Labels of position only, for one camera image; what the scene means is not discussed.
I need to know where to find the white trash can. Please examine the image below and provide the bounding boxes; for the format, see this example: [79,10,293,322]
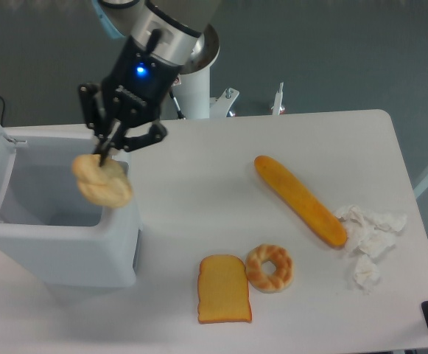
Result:
[0,125,141,288]

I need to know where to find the orange toast slice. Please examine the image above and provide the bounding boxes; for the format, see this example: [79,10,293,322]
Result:
[197,254,253,325]

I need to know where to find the pale twisted round bread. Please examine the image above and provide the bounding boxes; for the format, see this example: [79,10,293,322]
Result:
[71,154,133,209]

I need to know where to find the long orange baguette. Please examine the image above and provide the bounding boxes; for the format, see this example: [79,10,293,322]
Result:
[254,156,348,248]

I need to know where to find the braided ring bread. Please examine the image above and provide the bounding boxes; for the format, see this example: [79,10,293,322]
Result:
[245,243,295,294]

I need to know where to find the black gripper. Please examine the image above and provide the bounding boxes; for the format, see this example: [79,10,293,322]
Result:
[78,29,181,167]

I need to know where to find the crumpled white tissue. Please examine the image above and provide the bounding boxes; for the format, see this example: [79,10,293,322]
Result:
[334,204,408,294]

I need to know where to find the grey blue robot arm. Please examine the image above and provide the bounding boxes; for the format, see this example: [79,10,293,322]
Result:
[78,1,220,164]

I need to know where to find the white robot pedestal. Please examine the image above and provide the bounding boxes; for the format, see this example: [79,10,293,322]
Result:
[154,22,288,121]

